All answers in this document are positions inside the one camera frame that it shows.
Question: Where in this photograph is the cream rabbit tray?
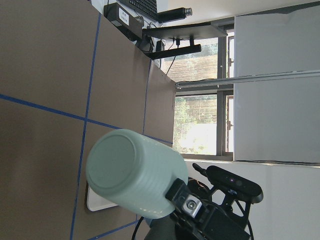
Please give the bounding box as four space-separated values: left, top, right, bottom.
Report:
86 186 118 212

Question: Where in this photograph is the black water bottle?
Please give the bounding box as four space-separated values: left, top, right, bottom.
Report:
157 7 193 23

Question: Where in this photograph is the black labelled box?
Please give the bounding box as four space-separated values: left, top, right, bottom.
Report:
103 2 143 42

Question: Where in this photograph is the black keyboard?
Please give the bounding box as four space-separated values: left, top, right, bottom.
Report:
119 0 158 20

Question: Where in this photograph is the aluminium frame post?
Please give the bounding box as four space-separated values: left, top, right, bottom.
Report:
175 70 320 89

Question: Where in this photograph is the light green plastic cup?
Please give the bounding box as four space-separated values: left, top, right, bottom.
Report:
85 129 188 219

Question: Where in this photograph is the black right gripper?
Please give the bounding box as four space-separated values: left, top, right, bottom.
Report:
165 178 250 240

